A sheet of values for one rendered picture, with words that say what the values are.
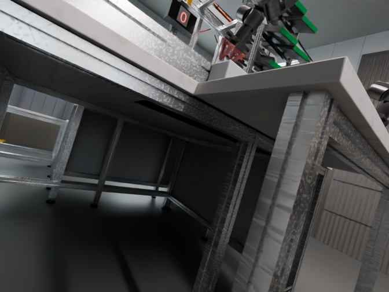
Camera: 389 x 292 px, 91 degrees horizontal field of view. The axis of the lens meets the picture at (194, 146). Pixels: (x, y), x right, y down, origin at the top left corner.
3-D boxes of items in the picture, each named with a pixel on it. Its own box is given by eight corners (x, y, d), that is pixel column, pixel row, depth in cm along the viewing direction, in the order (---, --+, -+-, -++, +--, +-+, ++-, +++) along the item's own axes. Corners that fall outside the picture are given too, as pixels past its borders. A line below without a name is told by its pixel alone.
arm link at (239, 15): (276, -10, 65) (280, 14, 71) (259, -15, 72) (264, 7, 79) (245, 14, 67) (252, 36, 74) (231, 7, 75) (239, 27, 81)
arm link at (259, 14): (260, 7, 66) (268, 18, 70) (250, 3, 71) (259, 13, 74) (246, 26, 69) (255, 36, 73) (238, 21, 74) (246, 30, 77)
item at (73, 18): (331, 170, 105) (333, 164, 105) (-388, -223, 12) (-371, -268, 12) (186, 137, 215) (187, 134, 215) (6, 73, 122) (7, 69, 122)
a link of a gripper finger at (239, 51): (215, 55, 80) (230, 35, 76) (226, 64, 85) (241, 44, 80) (222, 63, 76) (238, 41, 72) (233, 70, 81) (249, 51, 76)
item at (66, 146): (228, 211, 281) (245, 155, 283) (45, 203, 144) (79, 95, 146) (212, 201, 310) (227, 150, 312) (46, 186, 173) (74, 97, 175)
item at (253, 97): (410, 185, 74) (412, 178, 74) (340, 80, 20) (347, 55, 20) (258, 152, 130) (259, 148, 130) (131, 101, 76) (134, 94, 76)
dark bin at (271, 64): (286, 77, 93) (296, 62, 90) (268, 64, 87) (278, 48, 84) (254, 66, 116) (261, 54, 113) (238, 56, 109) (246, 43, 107)
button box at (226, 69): (266, 111, 61) (272, 92, 61) (223, 81, 48) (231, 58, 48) (248, 110, 66) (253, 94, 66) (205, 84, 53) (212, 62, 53)
